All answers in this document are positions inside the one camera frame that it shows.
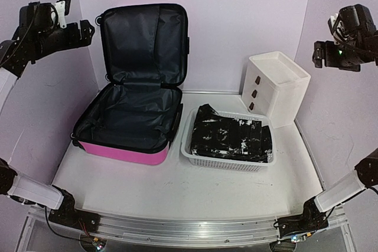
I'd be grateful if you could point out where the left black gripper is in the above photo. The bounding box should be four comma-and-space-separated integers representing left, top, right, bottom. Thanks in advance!
32, 18, 94, 60

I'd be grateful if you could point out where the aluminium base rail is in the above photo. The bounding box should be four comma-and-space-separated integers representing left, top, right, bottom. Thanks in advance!
30, 205, 356, 251

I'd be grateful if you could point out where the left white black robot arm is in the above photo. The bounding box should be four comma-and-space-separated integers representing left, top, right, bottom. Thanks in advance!
1, 0, 98, 227

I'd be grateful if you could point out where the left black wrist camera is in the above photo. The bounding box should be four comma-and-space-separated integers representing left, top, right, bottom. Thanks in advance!
19, 2, 58, 32

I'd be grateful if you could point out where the white three-drawer storage cabinet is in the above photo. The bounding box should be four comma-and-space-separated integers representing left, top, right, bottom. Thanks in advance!
241, 51, 311, 129

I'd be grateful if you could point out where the black white patterned garment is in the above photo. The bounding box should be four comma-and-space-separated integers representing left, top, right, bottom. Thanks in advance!
190, 104, 273, 163

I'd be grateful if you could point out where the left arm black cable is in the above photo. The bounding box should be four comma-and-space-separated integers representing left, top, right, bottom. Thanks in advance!
44, 207, 83, 240

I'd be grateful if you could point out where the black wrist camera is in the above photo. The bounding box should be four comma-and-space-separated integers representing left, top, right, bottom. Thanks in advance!
339, 4, 376, 34
19, 2, 58, 32

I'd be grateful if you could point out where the pink cartoon child suitcase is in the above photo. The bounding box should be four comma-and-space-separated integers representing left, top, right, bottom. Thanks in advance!
71, 3, 190, 165

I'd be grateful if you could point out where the white perforated plastic basket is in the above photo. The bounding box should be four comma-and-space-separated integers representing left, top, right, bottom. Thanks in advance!
181, 104, 276, 172

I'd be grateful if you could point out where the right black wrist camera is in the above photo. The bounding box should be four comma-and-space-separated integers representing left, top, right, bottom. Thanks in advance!
339, 4, 376, 34

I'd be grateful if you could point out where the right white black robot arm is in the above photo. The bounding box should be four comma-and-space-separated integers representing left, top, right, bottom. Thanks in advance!
273, 4, 377, 238

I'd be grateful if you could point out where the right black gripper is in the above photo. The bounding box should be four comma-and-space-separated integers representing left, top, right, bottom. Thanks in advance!
313, 34, 375, 71

